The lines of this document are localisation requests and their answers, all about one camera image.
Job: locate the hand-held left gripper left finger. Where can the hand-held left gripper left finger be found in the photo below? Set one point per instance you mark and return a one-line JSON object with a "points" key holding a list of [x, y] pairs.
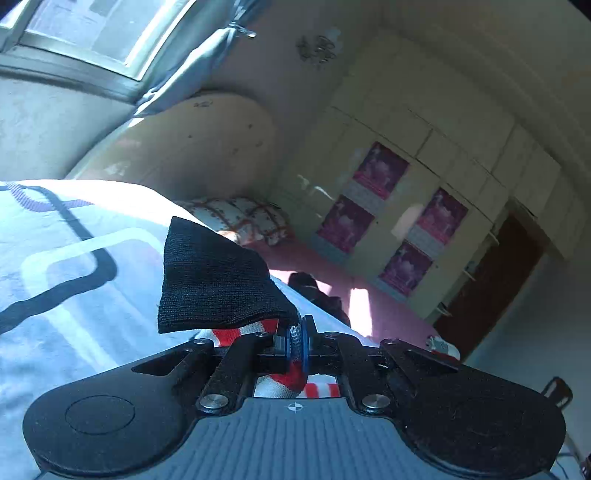
{"points": [[292, 345]]}

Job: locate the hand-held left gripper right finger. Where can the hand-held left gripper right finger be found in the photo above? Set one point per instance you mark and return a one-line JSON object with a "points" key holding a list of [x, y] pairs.
{"points": [[308, 345]]}

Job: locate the striped knit sweater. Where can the striped knit sweater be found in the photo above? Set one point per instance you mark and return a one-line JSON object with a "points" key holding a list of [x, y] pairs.
{"points": [[207, 277]]}

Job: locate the dark cloth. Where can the dark cloth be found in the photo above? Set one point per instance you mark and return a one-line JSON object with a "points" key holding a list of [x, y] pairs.
{"points": [[318, 295]]}

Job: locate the pink bedsheet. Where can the pink bedsheet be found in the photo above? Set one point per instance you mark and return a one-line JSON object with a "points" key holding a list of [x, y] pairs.
{"points": [[323, 265]]}

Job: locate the patterned pillow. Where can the patterned pillow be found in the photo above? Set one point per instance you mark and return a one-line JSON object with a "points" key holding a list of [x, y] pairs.
{"points": [[249, 221]]}

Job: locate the striped cloth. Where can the striped cloth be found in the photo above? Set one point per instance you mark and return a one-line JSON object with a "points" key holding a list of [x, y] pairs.
{"points": [[443, 347]]}

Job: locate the corner shelf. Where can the corner shelf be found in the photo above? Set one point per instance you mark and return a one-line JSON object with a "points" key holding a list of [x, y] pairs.
{"points": [[468, 272]]}

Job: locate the brown wooden door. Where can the brown wooden door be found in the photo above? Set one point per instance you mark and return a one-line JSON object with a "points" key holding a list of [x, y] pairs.
{"points": [[494, 286]]}

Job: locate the cream round headboard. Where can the cream round headboard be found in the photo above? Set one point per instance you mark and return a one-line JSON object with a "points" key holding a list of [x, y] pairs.
{"points": [[198, 147]]}

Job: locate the printed white blue blanket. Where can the printed white blue blanket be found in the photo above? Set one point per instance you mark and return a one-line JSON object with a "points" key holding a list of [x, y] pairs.
{"points": [[69, 240]]}

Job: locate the cream wardrobe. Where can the cream wardrobe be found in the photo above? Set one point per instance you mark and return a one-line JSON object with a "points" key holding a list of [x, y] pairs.
{"points": [[461, 152]]}

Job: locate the wooden chair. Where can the wooden chair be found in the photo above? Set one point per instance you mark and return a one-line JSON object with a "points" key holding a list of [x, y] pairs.
{"points": [[558, 390]]}

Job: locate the grey blue curtain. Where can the grey blue curtain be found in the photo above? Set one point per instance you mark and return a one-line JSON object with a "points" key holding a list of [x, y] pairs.
{"points": [[194, 60]]}

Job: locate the window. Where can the window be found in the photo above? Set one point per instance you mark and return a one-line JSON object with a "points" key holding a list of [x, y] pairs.
{"points": [[92, 32]]}

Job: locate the magenta wall poster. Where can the magenta wall poster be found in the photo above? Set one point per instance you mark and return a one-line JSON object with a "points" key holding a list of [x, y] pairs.
{"points": [[406, 267], [346, 224], [443, 214], [381, 168]]}

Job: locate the wall lamp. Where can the wall lamp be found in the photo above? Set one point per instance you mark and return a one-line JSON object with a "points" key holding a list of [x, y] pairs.
{"points": [[318, 46]]}

